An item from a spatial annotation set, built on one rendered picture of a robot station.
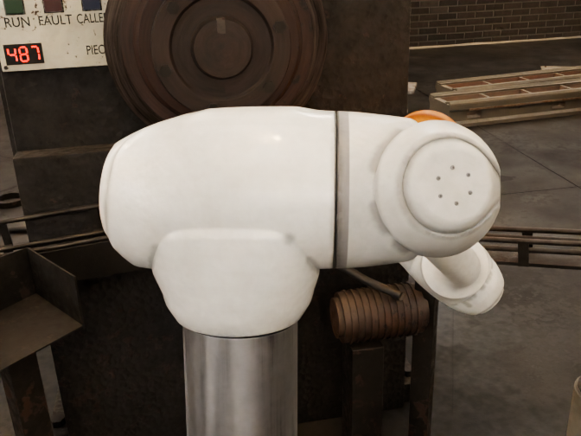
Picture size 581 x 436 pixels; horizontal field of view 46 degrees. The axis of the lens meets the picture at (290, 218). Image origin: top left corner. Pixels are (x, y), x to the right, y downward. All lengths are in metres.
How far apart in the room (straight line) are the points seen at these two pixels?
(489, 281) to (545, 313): 1.58
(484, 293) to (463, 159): 0.64
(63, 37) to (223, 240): 1.16
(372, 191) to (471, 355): 1.91
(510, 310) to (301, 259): 2.17
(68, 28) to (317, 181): 1.17
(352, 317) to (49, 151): 0.80
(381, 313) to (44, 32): 0.98
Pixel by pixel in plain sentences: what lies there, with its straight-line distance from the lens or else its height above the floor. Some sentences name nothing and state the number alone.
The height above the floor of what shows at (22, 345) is 0.60.
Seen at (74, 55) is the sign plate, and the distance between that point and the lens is 1.63.
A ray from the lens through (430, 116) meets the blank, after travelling 1.39.
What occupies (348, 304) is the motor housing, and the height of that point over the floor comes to 0.52.
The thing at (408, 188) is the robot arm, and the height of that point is 1.16.
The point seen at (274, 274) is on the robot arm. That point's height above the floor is 1.09.
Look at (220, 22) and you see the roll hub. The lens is 1.38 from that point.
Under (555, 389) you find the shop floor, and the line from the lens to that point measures 2.30.
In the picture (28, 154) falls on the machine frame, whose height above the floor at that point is 0.87.
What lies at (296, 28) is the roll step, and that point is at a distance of 1.46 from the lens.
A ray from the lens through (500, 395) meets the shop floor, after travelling 2.23.
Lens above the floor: 1.33
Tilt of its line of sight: 23 degrees down
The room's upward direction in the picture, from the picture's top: 2 degrees counter-clockwise
